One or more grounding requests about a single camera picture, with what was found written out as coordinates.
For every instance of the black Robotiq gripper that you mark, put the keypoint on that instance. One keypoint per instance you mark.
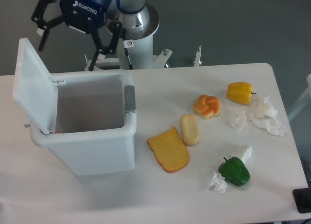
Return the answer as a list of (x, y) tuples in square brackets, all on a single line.
[(84, 15)]

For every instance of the white trash can lid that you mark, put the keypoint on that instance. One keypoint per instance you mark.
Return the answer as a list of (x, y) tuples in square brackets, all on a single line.
[(35, 91)]

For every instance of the grey trash can latch button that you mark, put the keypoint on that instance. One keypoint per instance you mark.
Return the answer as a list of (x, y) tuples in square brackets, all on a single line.
[(129, 98)]

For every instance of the white trash can body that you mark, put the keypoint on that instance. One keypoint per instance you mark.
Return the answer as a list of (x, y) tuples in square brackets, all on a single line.
[(93, 134)]

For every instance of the orange knotted bread roll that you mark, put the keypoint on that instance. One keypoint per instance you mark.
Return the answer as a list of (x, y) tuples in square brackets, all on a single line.
[(207, 106)]

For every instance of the orange toast slice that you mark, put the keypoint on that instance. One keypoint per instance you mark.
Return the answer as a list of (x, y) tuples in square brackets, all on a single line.
[(169, 150)]

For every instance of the pale oblong bread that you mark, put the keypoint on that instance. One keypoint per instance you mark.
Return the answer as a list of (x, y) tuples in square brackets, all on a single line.
[(189, 129)]

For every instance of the yellow bell pepper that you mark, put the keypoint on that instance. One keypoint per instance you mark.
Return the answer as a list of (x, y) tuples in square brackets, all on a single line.
[(240, 92)]

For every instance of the crumpled white tissue centre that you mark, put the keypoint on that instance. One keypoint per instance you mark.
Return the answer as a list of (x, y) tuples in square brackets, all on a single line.
[(237, 120)]

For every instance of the large crumpled white tissue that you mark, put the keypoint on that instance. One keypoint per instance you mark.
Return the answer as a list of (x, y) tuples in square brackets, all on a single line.
[(265, 117)]

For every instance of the small crumpled white tissue front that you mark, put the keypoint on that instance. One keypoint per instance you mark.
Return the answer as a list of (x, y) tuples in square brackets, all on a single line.
[(218, 183)]

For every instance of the white tissue behind green pepper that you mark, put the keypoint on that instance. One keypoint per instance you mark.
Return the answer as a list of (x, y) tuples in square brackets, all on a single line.
[(243, 154)]

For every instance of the green bell pepper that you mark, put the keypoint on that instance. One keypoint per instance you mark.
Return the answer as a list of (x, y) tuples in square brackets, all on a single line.
[(234, 171)]

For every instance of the black device at table edge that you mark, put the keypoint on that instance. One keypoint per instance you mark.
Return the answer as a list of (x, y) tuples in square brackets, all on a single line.
[(302, 198)]

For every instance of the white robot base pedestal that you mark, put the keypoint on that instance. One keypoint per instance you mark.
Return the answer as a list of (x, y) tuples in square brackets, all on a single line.
[(135, 54)]

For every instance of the white chair frame right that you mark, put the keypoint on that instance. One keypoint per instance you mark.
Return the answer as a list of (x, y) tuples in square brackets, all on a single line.
[(301, 101)]

